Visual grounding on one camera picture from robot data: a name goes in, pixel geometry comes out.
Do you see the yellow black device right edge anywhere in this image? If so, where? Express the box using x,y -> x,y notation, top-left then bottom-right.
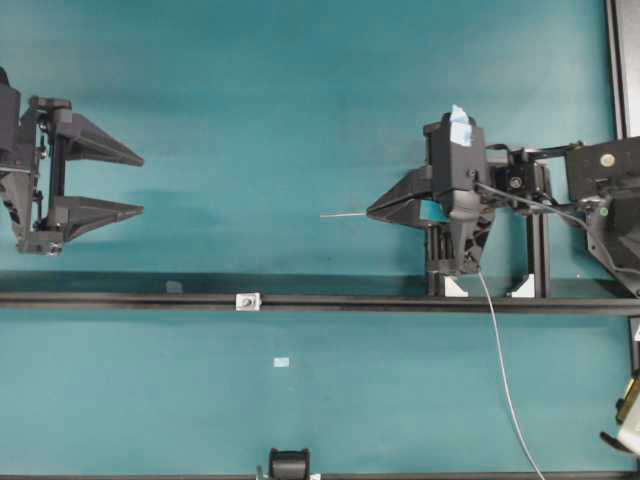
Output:
599,369 -> 639,457

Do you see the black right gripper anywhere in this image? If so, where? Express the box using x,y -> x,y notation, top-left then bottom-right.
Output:
366,121 -> 495,275

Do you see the long black aluminium rail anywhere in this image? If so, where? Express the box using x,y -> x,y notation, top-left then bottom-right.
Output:
1,292 -> 639,317

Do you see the black frame rail right edge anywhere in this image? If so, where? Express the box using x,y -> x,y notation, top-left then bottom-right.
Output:
604,0 -> 640,139

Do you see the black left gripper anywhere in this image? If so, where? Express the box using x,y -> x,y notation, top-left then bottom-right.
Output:
1,94 -> 144,256

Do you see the white corner bracket right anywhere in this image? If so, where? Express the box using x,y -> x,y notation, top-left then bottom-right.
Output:
508,273 -> 536,298

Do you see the silver corner bracket with hole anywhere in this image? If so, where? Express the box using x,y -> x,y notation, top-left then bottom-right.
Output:
235,292 -> 262,312

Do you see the small pale tape patch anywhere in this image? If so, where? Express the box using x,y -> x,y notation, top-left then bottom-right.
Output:
273,357 -> 291,368

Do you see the short black upright rail post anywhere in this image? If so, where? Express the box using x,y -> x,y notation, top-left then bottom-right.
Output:
527,214 -> 551,298

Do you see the white corner bracket left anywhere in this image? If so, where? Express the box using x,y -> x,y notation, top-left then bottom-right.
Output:
443,276 -> 469,298

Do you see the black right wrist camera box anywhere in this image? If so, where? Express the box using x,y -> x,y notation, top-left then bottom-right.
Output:
429,112 -> 488,197

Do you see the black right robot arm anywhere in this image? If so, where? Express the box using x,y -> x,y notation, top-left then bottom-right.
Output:
366,113 -> 639,295

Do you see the blue tape on camera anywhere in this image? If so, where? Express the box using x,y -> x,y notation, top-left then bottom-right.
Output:
449,104 -> 473,147

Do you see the white corner bracket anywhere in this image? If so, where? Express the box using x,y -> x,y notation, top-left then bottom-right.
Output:
443,276 -> 469,298
508,273 -> 536,298

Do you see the black camera cable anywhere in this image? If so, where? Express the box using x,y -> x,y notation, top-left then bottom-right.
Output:
474,182 -> 640,281

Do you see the thin grey steel wire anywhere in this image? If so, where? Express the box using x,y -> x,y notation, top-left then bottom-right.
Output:
319,210 -> 547,480

